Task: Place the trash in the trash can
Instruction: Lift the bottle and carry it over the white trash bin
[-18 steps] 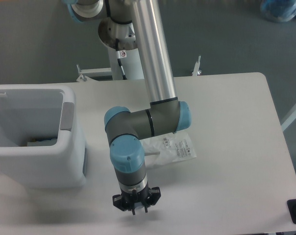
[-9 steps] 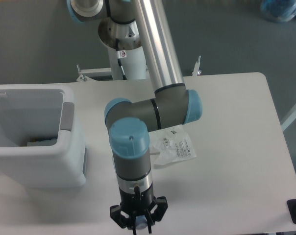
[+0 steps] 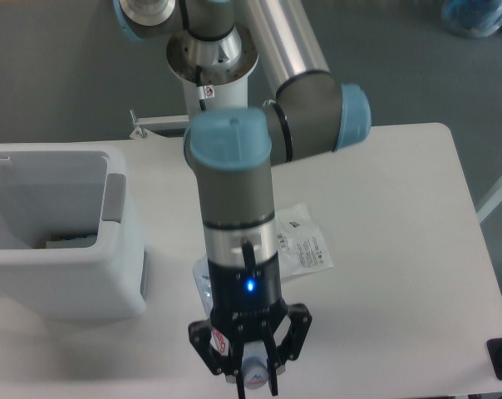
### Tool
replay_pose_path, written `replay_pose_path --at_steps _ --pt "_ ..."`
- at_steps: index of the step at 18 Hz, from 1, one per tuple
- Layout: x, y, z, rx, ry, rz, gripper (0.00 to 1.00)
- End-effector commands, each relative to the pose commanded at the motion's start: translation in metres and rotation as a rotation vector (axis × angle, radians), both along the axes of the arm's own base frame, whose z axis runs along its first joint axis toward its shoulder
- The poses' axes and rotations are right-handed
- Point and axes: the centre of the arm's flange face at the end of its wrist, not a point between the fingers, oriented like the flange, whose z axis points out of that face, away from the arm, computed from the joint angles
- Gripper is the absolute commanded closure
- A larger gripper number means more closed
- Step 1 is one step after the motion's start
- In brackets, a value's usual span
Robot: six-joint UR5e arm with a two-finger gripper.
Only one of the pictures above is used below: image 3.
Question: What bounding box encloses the trash inside can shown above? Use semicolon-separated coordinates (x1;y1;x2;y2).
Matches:
44;234;97;249

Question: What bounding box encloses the crushed clear plastic bottle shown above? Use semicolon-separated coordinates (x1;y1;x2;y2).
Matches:
192;256;269;390

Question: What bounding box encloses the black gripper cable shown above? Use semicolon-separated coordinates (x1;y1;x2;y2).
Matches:
239;236;258;279

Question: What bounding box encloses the blue plastic bag on floor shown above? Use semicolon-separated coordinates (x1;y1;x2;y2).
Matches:
440;1;502;39

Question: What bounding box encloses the white pedestal base frame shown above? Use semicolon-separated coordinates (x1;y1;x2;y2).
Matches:
130;109;189;139

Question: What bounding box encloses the white plastic trash can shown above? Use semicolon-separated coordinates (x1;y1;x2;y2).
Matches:
0;143;145;319

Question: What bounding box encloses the crumpled clear plastic bag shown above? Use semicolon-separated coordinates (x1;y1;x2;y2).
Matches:
275;203;334;282

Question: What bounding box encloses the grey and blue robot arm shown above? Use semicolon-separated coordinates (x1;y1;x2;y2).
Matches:
114;1;372;397

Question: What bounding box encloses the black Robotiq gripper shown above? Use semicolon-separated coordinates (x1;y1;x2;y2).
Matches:
188;254;313;399

